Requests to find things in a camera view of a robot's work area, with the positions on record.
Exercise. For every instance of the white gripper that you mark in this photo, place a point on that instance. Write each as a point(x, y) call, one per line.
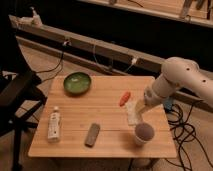
point(150, 97)

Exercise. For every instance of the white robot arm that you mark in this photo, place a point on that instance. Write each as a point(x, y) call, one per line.
point(177, 73)

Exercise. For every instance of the ceramic cup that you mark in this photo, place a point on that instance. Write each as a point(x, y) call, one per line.
point(143, 133)

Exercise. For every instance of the orange carrot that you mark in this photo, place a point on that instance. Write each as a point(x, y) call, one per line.
point(124, 98)

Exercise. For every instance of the wooden table board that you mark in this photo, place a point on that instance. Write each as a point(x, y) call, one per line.
point(101, 105)

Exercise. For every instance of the brown rectangular bar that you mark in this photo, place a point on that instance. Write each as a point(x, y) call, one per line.
point(92, 135)

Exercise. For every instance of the green bowl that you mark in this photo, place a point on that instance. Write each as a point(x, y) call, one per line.
point(77, 83)

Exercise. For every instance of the white tube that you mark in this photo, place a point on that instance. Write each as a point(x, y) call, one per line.
point(54, 125)

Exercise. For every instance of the black chair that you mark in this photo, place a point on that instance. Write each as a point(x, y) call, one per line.
point(23, 87)

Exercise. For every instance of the white spray bottle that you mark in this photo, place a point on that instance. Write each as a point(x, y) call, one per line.
point(35, 19)

